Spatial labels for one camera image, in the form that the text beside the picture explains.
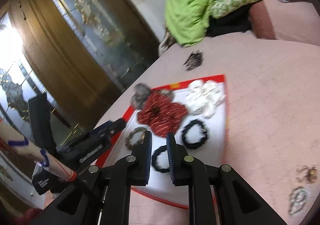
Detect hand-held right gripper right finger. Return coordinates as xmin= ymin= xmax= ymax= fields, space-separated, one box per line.
xmin=166 ymin=131 xmax=288 ymax=225

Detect wooden glass-panel door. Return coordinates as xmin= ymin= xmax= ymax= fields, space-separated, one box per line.
xmin=0 ymin=0 xmax=162 ymax=210

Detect green blanket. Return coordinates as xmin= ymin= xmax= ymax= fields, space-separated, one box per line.
xmin=164 ymin=0 xmax=288 ymax=48

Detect pink cushion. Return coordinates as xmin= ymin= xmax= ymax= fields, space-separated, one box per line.
xmin=249 ymin=0 xmax=320 ymax=45

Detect silver chain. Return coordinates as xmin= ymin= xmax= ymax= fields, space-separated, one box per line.
xmin=287 ymin=186 xmax=309 ymax=215

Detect brown speckled hair tie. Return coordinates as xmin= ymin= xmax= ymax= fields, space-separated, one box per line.
xmin=125 ymin=127 xmax=147 ymax=151

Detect black hair claw clip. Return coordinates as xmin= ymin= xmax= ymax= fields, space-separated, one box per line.
xmin=184 ymin=50 xmax=204 ymax=71

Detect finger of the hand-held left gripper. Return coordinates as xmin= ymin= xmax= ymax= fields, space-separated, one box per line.
xmin=91 ymin=118 xmax=127 ymax=140

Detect red patterned scrunchie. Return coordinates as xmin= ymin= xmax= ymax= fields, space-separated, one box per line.
xmin=137 ymin=91 xmax=188 ymax=138

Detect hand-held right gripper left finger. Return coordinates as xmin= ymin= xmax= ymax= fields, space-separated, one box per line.
xmin=29 ymin=130 xmax=153 ymax=225

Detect person's left forearm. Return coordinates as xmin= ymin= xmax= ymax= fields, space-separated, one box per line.
xmin=0 ymin=120 xmax=77 ymax=183

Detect brown patterned cloth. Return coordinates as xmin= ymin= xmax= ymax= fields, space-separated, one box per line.
xmin=159 ymin=25 xmax=180 ymax=53

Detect white scrunchie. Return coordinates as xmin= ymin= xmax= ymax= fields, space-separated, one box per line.
xmin=185 ymin=78 xmax=227 ymax=119

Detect gold jewelry piece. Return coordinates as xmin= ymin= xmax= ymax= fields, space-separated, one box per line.
xmin=296 ymin=165 xmax=317 ymax=183

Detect black hair tie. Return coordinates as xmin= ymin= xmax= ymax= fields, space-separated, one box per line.
xmin=151 ymin=145 xmax=175 ymax=173
xmin=181 ymin=119 xmax=210 ymax=150

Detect white tray with red border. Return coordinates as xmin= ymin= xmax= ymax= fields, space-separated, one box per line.
xmin=96 ymin=74 xmax=229 ymax=209

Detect black cloth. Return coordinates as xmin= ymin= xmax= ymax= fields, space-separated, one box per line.
xmin=206 ymin=5 xmax=253 ymax=38

